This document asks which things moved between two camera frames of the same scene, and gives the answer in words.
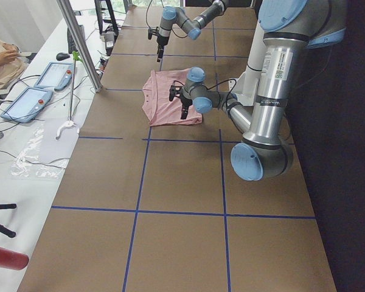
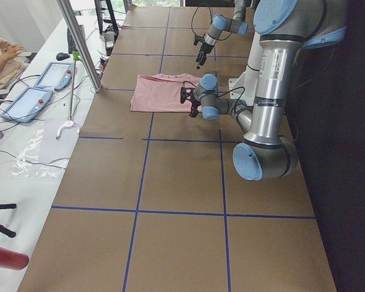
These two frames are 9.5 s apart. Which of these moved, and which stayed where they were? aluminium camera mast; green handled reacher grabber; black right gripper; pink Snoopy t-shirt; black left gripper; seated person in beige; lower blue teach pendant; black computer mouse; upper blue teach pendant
Moved: black right gripper; black left gripper; pink Snoopy t-shirt
Stayed: green handled reacher grabber; seated person in beige; upper blue teach pendant; black computer mouse; lower blue teach pendant; aluminium camera mast
